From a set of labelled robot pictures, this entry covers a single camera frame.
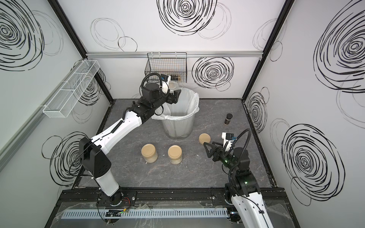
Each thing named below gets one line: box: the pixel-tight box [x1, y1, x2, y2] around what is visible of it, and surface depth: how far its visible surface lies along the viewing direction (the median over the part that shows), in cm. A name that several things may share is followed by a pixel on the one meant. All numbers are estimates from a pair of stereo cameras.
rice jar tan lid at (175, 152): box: [167, 144, 183, 161], surface depth 81 cm
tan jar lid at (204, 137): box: [198, 133, 212, 145], surface depth 98 cm
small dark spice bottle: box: [223, 113, 233, 126], surface depth 101 cm
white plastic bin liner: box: [151, 87, 200, 121], surface depth 88 cm
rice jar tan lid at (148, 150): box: [141, 143, 156, 159], surface depth 82 cm
